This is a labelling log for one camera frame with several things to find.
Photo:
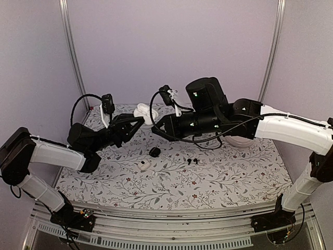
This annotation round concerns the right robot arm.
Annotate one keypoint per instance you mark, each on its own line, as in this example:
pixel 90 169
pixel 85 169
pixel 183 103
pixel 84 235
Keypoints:
pixel 253 120

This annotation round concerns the black earbud case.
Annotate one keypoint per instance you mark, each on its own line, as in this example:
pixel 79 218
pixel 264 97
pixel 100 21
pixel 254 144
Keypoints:
pixel 155 152

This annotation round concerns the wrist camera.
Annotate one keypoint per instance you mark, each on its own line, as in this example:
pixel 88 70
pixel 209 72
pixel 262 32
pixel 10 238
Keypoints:
pixel 107 109
pixel 169 97

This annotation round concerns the aluminium front rail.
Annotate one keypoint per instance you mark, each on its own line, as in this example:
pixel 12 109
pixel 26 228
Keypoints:
pixel 218 228

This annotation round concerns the beige plate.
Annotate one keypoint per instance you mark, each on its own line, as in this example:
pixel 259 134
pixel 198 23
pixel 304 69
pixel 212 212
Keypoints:
pixel 239 142

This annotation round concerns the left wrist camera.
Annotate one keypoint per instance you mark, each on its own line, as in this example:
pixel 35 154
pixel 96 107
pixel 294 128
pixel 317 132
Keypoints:
pixel 107 109

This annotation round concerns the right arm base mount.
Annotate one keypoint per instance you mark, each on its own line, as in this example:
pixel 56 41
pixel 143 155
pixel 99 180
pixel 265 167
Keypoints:
pixel 272 220

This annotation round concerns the cream earbud case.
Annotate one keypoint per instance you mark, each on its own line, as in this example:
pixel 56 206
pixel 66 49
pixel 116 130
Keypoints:
pixel 144 165

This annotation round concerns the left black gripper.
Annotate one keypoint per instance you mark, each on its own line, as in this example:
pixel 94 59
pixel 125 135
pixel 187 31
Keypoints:
pixel 121 129

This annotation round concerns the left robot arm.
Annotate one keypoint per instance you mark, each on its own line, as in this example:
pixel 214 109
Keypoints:
pixel 81 154

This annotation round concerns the left aluminium frame post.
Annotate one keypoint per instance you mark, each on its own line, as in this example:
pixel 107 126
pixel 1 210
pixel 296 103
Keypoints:
pixel 64 12

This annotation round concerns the right aluminium frame post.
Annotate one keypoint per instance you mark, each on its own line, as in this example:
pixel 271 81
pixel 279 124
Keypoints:
pixel 278 25

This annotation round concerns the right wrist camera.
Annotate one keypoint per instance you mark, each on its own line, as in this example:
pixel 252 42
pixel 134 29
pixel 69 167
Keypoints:
pixel 169 97

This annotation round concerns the aluminium frame post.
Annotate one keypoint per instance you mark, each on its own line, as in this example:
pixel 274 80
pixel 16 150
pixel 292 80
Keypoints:
pixel 278 25
pixel 64 12

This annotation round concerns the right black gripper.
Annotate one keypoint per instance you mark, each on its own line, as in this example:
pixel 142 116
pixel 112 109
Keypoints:
pixel 170 130

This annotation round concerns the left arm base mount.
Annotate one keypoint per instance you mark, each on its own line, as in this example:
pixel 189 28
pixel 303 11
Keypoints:
pixel 72 220

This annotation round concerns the white earbud case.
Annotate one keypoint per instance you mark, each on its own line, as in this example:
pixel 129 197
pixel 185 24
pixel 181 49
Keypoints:
pixel 143 110

